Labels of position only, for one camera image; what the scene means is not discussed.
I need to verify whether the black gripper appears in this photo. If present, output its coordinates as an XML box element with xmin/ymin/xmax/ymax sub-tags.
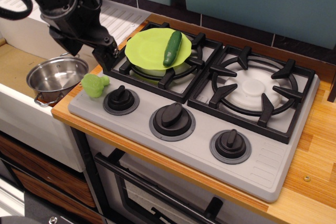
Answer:
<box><xmin>40</xmin><ymin>0</ymin><xmax>119</xmax><ymax>73</ymax></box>

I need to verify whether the light green toy cauliflower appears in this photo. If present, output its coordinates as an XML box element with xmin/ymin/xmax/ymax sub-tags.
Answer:
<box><xmin>81</xmin><ymin>73</ymin><xmax>110</xmax><ymax>98</ymax></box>

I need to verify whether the dark green toy pickle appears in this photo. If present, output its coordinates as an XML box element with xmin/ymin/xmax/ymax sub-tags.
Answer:
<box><xmin>163</xmin><ymin>31</ymin><xmax>182</xmax><ymax>67</ymax></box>

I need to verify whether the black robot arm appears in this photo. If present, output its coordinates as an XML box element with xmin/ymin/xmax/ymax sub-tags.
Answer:
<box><xmin>1</xmin><ymin>0</ymin><xmax>119</xmax><ymax>72</ymax></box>

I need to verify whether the small steel pot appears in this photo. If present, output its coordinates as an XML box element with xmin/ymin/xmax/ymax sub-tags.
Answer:
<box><xmin>26</xmin><ymin>52</ymin><xmax>89</xmax><ymax>106</ymax></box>

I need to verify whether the light green plastic plate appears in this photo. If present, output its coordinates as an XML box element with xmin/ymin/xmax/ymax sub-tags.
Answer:
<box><xmin>124</xmin><ymin>28</ymin><xmax>194</xmax><ymax>70</ymax></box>

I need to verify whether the white toy sink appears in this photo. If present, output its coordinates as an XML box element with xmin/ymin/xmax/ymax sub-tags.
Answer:
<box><xmin>1</xmin><ymin>0</ymin><xmax>151</xmax><ymax>173</ymax></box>

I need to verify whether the black left stove knob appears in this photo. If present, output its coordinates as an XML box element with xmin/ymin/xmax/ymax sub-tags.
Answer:
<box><xmin>103</xmin><ymin>85</ymin><xmax>140</xmax><ymax>116</ymax></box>

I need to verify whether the black stove knob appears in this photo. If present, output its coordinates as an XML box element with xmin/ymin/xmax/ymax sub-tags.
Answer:
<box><xmin>103</xmin><ymin>85</ymin><xmax>140</xmax><ymax>116</ymax></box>
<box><xmin>209</xmin><ymin>129</ymin><xmax>251</xmax><ymax>165</ymax></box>
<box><xmin>149</xmin><ymin>102</ymin><xmax>196</xmax><ymax>142</ymax></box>

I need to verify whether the black left burner grate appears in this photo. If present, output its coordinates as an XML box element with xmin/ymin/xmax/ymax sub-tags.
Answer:
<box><xmin>104</xmin><ymin>22</ymin><xmax>224</xmax><ymax>103</ymax></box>

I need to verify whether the black burner grate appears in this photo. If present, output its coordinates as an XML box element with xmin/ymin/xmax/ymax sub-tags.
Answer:
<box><xmin>188</xmin><ymin>46</ymin><xmax>320</xmax><ymax>144</ymax></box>
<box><xmin>104</xmin><ymin>22</ymin><xmax>224</xmax><ymax>103</ymax></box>

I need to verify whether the black middle stove knob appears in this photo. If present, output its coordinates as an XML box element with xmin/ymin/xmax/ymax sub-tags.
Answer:
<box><xmin>149</xmin><ymin>102</ymin><xmax>196</xmax><ymax>142</ymax></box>

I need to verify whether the grey toy stove top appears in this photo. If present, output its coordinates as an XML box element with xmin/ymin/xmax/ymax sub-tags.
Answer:
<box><xmin>67</xmin><ymin>22</ymin><xmax>321</xmax><ymax>204</ymax></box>

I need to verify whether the wooden drawer front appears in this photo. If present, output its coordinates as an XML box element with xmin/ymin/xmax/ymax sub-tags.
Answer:
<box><xmin>1</xmin><ymin>132</ymin><xmax>103</xmax><ymax>223</ymax></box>

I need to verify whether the black right stove knob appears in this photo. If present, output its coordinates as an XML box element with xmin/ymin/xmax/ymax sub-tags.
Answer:
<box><xmin>209</xmin><ymin>129</ymin><xmax>251</xmax><ymax>165</ymax></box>

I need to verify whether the black right burner grate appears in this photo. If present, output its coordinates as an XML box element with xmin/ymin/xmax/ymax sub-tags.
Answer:
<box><xmin>188</xmin><ymin>46</ymin><xmax>320</xmax><ymax>144</ymax></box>

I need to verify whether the black oven door handle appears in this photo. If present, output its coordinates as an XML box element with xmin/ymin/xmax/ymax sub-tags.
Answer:
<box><xmin>94</xmin><ymin>149</ymin><xmax>223</xmax><ymax>223</ymax></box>

